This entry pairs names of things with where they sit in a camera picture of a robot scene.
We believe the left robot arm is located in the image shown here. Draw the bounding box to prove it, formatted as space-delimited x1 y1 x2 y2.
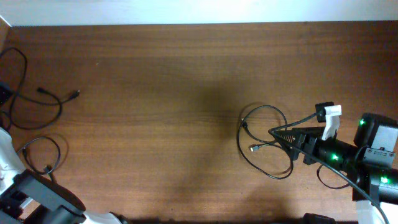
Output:
1 126 129 224

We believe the black usb cable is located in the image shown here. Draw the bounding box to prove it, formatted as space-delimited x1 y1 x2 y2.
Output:
0 46 81 131
17 136 62 183
236 105 295 180

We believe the right camera cable black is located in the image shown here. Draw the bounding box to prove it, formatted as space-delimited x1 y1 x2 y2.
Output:
267 112 391 224

